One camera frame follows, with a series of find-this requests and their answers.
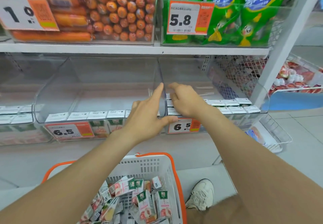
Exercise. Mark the person's right hand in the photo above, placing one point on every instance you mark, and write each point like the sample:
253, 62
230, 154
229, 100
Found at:
189, 102

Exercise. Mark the person's left hand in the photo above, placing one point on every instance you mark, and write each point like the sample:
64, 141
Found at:
146, 120

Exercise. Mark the pile of small juice cartons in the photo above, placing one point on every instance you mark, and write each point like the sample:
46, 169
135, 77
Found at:
146, 203

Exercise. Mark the person's right forearm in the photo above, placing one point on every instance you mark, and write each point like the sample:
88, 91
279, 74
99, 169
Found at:
265, 171

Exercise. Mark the person's left forearm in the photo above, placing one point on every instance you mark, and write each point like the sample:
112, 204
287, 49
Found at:
63, 188

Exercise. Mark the person's right white shoe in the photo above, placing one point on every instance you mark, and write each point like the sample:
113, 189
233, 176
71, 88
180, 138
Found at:
200, 196

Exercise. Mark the person's right leg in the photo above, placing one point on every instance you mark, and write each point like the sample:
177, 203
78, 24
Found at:
222, 213

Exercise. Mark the orange white price tag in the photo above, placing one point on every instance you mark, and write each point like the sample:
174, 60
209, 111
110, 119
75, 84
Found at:
20, 12
179, 126
65, 131
184, 18

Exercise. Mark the blue plastic packet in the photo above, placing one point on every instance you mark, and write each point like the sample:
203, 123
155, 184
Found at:
249, 133

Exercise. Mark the stack of green packets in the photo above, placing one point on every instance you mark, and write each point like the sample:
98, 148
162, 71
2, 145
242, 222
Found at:
252, 17

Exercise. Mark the heap of red white packets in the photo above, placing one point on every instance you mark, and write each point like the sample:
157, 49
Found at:
297, 80

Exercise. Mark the stack of orange sausages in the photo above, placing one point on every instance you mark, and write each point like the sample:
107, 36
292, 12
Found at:
121, 12

